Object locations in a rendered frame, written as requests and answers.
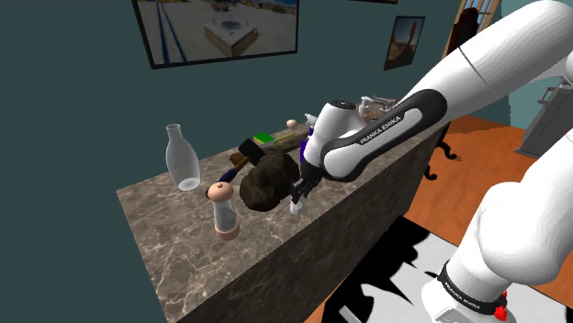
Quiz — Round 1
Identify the dark chair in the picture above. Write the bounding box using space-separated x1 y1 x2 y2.
422 6 481 183

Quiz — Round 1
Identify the small black framed wall picture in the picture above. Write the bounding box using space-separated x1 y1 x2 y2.
383 15 426 72

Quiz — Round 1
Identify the large black framed wall picture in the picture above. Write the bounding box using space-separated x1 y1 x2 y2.
130 0 300 71

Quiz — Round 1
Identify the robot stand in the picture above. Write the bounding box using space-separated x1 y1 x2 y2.
320 215 573 323

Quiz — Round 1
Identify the white soap dispenser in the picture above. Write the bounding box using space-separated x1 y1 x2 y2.
357 95 374 118

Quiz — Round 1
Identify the olive long kitchen tool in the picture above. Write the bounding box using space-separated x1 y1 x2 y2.
258 129 311 153

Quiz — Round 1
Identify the grey metal tap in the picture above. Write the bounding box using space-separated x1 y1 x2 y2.
370 94 400 109

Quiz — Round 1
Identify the blue spray bottle white head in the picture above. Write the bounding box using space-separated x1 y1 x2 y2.
298 113 320 159

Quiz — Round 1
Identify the clear grinder with pink cap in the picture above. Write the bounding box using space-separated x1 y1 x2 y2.
208 181 242 242

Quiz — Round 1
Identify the wooden framed door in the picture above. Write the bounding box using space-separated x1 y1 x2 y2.
440 0 502 61

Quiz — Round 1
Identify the clear glass bottle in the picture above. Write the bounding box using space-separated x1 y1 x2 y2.
164 123 202 193

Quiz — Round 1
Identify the dark brown lumpy loaf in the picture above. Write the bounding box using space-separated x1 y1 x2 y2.
238 151 302 213

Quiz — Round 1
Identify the black mallet with wooden handle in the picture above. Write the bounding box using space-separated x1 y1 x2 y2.
205 137 268 200

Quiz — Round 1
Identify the grey cabinet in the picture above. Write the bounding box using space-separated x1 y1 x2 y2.
514 82 573 161

